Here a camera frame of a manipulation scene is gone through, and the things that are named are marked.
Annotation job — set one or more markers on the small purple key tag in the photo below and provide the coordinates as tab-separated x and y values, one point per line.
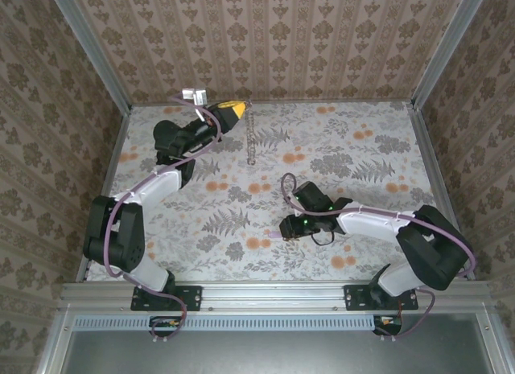
275	234

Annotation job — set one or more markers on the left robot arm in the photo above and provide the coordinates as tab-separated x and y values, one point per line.
153	187

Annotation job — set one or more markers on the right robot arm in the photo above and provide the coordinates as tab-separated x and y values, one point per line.
370	223

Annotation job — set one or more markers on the grey metal panel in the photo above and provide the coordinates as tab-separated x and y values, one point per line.
261	354

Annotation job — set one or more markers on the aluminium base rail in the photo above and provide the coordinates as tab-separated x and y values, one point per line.
273	295

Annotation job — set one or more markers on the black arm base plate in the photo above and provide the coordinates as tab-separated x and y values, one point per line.
354	297
191	297

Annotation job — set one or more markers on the aluminium corner post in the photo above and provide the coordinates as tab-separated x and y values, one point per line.
95	52
446	48

